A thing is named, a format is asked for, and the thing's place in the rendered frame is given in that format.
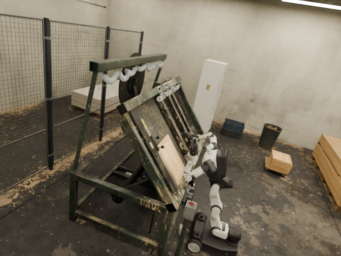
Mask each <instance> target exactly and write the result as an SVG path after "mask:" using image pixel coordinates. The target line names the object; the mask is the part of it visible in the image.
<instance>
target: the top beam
mask: <svg viewBox="0 0 341 256"><path fill-rule="evenodd" d="M180 80H182V79H181V77H180V76H177V77H175V78H173V79H171V80H169V81H170V82H171V84H172V85H173V84H175V83H177V82H178V81H180ZM169 81H167V82H165V83H167V85H168V87H170V85H169V83H168V82H169ZM165 83H163V84H161V85H159V86H160V88H161V90H162V91H163V90H165V89H166V88H165V86H164V84H165ZM159 86H156V87H154V88H152V89H150V90H149V91H147V92H145V93H143V94H141V95H139V96H136V97H134V98H132V99H130V100H128V101H126V102H124V103H122V104H120V105H118V106H117V109H118V111H119V113H120V114H121V115H122V114H124V113H126V112H128V111H130V110H132V109H133V108H135V107H137V106H139V105H140V104H142V103H144V102H145V101H147V100H149V99H151V98H152V97H154V96H156V95H158V93H159V91H158V89H157V87H159Z"/></svg>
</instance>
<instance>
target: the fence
mask: <svg viewBox="0 0 341 256"><path fill-rule="evenodd" d="M142 120H143V119H140V120H138V122H139V124H140V126H141V127H142V129H143V131H144V133H145V135H146V137H147V139H148V141H149V142H151V143H152V145H153V147H154V148H153V150H154V152H155V154H156V156H157V157H160V159H161V161H162V162H161V165H162V167H163V169H164V171H165V173H166V174H167V176H168V178H169V180H170V182H171V184H172V186H173V188H174V189H175V190H178V188H179V187H178V185H177V183H176V181H175V179H174V177H173V175H172V173H171V172H170V170H169V168H168V166H167V164H166V162H165V160H164V158H163V156H162V154H161V153H160V151H157V149H156V147H155V145H154V144H153V142H152V140H151V138H150V136H151V134H150V132H149V130H148V128H147V129H146V128H145V125H146V124H145V123H144V124H143V122H142ZM146 127H147V126H146Z"/></svg>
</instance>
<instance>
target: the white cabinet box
mask: <svg viewBox="0 0 341 256"><path fill-rule="evenodd" d="M227 67H228V63H225V62H221V61H216V60H212V59H206V60H204V64H203V68H202V73H201V77H200V81H199V85H198V89H197V93H196V98H195V102H194V106H193V111H194V113H195V115H196V117H197V119H198V121H199V123H200V125H201V128H202V130H203V132H204V133H205V134H207V132H208V131H209V129H210V127H211V124H212V121H213V117H214V114H215V110H216V106H217V102H218V99H219V95H220V92H221V88H222V85H223V81H224V78H225V74H226V71H227Z"/></svg>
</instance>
